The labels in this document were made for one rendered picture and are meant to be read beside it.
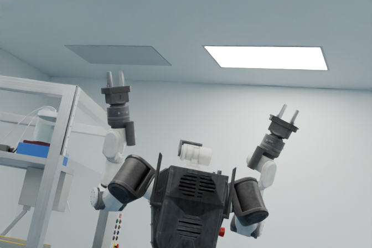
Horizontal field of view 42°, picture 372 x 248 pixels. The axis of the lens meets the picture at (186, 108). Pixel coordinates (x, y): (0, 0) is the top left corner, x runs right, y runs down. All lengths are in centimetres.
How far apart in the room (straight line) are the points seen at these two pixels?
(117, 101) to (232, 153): 411
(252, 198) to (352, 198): 387
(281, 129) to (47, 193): 110
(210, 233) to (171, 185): 20
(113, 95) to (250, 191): 63
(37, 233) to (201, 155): 92
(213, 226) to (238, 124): 442
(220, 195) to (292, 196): 408
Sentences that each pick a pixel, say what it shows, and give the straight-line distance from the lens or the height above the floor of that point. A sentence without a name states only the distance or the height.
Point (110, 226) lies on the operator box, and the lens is 327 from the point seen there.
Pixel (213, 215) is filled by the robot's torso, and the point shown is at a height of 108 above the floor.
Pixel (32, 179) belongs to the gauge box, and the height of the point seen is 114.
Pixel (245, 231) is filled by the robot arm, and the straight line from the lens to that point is 200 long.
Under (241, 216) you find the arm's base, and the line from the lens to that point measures 177.
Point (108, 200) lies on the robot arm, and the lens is 192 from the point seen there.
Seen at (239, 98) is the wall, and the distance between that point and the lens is 610.
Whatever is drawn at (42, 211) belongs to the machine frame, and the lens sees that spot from 238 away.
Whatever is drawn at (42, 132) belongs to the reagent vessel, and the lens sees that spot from 262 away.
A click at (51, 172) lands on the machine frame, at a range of 238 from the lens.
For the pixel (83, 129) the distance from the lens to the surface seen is 259.
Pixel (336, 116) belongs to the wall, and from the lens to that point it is 581.
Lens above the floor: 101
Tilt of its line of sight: 14 degrees up
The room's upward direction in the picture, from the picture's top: 10 degrees clockwise
